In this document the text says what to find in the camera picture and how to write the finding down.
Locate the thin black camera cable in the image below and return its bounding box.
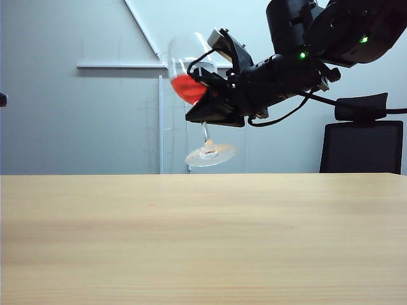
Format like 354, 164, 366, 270
186, 47, 220, 79

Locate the white horizontal wall rail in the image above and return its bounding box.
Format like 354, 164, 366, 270
76, 61, 235, 71

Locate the white diagonal wall rail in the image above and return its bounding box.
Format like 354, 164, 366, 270
123, 0, 160, 60

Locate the thin black looping cable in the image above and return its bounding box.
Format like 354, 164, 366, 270
247, 91, 312, 128

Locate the black office chair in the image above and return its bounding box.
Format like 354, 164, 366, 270
319, 92, 404, 175

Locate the white vertical wall rail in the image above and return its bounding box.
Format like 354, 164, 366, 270
158, 75, 165, 175

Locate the thick black cable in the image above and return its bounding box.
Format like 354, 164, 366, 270
310, 90, 407, 115

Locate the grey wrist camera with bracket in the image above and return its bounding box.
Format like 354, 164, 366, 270
207, 27, 255, 72

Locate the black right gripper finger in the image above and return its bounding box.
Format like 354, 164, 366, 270
187, 62, 230, 90
185, 91, 248, 127

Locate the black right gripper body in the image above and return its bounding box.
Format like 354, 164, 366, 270
227, 52, 322, 120

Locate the wine glass with red liquid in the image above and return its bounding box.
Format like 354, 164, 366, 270
165, 31, 239, 168

